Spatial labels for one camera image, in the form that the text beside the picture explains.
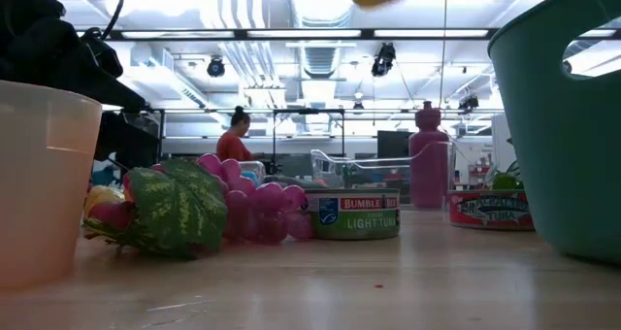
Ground red label tuna can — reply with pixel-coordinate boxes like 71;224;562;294
448;189;536;232

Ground red toy grapes with leaf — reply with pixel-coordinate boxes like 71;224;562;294
81;152;315;262

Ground black ceiling camera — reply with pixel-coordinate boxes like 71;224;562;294
371;42;398;78
458;94;480;116
206;55;227;79

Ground black monitor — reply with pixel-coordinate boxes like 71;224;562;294
376;129;411;159

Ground orange translucent plastic bin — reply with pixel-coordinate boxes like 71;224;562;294
0;80;103;291

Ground clear plastic bin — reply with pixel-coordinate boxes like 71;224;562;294
310;140;457;211

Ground white cabinet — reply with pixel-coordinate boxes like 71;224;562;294
490;114;518;174

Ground green label tuna can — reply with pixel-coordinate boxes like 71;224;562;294
303;187;402;241

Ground black rack frame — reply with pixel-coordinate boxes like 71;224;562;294
271;107;346;176

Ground person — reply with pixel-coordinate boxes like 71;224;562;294
215;105;266;163

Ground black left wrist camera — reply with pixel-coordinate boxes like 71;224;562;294
80;26;125;79

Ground teal plastic basket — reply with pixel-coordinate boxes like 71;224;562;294
487;0;621;266

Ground silver ventilation duct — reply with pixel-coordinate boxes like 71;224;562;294
285;0;358;79

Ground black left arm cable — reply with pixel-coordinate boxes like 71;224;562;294
26;0;125;40

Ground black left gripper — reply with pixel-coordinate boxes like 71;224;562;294
46;43;148;114

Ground green plant white pot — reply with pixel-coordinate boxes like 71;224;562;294
484;138;526;192

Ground magenta plastic bottle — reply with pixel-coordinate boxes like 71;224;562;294
409;100;452;210

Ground black light bar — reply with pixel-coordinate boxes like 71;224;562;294
104;27;501;42

